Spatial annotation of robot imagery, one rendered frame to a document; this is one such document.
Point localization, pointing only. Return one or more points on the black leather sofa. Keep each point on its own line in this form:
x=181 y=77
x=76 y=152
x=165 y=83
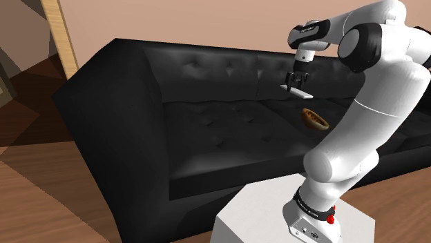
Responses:
x=215 y=134

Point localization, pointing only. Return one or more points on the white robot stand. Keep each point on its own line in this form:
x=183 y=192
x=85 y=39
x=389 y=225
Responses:
x=256 y=212

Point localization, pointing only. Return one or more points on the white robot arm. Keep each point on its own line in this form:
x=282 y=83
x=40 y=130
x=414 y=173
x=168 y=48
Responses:
x=380 y=111

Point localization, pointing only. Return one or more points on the white flat tablet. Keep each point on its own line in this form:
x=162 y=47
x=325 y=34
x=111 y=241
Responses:
x=301 y=93

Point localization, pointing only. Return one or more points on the light wooden post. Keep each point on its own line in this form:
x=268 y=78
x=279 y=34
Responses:
x=60 y=37

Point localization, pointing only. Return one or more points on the brown wooden bowl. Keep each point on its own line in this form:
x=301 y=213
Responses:
x=315 y=120

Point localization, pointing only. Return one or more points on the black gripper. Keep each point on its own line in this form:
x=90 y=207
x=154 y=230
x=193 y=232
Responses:
x=300 y=66

